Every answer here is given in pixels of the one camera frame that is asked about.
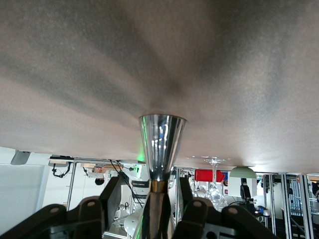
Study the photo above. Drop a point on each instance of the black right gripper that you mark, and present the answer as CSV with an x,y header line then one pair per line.
x,y
250,206

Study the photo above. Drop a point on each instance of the brown table cover mat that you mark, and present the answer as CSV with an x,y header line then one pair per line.
x,y
99,62

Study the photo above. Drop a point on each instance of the red plastic storage box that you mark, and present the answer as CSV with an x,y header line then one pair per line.
x,y
208,175

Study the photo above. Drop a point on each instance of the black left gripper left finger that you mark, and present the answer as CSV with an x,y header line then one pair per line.
x,y
82,219

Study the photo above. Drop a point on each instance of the clear stemmed wine glass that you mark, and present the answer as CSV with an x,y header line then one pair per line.
x,y
214,174

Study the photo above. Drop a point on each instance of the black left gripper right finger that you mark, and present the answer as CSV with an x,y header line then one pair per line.
x,y
199,219

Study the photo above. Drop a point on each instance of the aluminium frame rack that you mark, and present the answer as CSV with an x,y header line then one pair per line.
x,y
285,199

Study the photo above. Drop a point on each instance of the white partition panel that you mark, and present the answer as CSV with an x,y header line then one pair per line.
x,y
20,191

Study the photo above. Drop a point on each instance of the shiny steel double jigger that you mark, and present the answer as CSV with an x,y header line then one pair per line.
x,y
162,139

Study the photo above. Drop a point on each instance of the mint green ceramic bowl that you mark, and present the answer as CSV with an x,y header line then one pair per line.
x,y
243,173

